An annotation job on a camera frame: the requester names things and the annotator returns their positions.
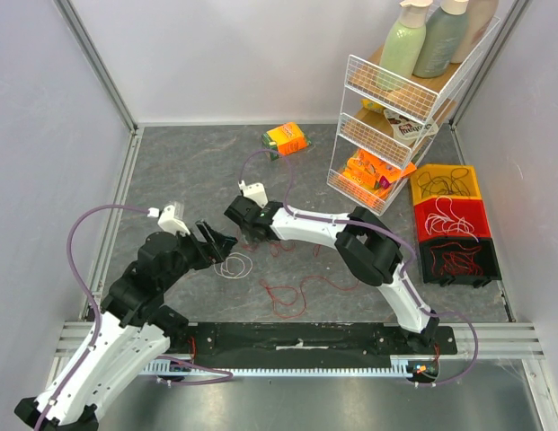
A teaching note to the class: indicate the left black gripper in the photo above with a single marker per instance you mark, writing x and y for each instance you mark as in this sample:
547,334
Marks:
208,255

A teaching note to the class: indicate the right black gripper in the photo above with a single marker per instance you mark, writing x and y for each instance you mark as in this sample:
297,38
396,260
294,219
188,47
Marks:
242,214

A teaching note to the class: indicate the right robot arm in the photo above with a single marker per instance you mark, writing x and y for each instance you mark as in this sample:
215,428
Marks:
370,251

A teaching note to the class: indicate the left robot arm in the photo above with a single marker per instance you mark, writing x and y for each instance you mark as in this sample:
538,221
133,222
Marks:
133,328

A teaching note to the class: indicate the orange green snack box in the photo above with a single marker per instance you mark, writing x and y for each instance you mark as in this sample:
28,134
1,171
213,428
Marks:
284,140

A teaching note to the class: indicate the orange snack box front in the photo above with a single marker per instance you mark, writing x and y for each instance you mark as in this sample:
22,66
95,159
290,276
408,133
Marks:
362,172

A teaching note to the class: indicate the orange purple snack box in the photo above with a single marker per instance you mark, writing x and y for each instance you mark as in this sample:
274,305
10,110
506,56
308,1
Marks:
387,173

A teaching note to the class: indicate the yellow snack packet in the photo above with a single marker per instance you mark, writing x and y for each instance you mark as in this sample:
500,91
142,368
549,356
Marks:
372,106

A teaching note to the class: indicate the yellow storage bin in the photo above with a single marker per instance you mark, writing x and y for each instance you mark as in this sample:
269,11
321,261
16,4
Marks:
444,180

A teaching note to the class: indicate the white snack pouch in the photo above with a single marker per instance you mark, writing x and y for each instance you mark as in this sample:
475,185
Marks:
407,131

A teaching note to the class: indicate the red storage bin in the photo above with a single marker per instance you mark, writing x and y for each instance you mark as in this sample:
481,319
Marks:
447,217

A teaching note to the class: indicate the black storage bin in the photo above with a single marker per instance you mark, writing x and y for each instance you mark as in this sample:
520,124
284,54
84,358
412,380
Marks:
459,261

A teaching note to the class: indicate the light green pump bottle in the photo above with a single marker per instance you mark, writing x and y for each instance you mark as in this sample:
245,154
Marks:
403,45

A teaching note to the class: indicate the grey green pump bottle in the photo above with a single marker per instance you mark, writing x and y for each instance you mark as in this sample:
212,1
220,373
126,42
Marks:
444,32

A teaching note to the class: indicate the beige pink bottle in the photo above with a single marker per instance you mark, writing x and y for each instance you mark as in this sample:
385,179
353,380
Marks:
479,14

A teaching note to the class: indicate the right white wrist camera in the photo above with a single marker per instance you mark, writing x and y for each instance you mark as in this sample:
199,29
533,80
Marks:
255,192

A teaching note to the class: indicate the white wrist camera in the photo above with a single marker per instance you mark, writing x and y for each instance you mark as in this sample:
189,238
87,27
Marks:
170,218
255,192

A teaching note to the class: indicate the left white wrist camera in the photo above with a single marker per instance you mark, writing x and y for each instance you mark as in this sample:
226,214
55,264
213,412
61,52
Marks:
170,218

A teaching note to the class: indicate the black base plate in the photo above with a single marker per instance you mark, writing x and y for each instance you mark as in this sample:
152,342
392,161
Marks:
208,338

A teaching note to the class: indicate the white wire shelf rack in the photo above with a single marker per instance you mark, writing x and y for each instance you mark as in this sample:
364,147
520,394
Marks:
425,102

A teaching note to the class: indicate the slotted cable duct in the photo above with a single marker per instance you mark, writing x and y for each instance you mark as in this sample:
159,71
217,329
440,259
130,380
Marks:
398,367

